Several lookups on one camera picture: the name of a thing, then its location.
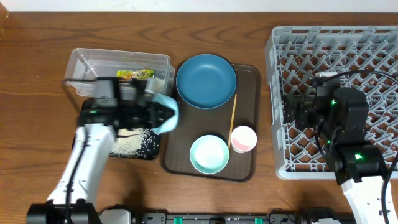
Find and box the light blue bowl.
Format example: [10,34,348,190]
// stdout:
[150,93,179,134]

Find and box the green orange snack wrapper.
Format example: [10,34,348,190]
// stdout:
[116,69,155,80]

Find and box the white tissue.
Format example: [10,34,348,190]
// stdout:
[146,78,165,93]

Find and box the white rice pile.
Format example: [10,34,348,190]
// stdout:
[109,128,157,159]

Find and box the dark blue plate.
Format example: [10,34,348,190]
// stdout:
[176,54,237,110]

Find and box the mint green bowl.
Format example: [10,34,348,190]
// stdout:
[189,135,229,175]

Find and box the pink white cup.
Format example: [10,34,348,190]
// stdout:
[231,126,257,154]

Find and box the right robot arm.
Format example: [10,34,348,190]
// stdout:
[283,71,397,223]

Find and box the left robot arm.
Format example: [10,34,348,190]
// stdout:
[26,77,179,223]

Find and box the grey dishwasher rack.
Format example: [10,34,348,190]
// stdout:
[265,26,397,180]

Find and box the black plastic tray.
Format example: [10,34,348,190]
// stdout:
[72,98,162,161]

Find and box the clear plastic bin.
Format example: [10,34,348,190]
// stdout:
[65,48,175,96]

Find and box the brown serving tray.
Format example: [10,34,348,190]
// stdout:
[160,64,261,182]

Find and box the wooden chopstick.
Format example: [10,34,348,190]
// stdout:
[228,94,237,150]

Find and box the left black cable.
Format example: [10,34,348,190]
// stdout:
[62,78,97,224]

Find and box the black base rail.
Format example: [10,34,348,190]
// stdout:
[99,212,355,224]

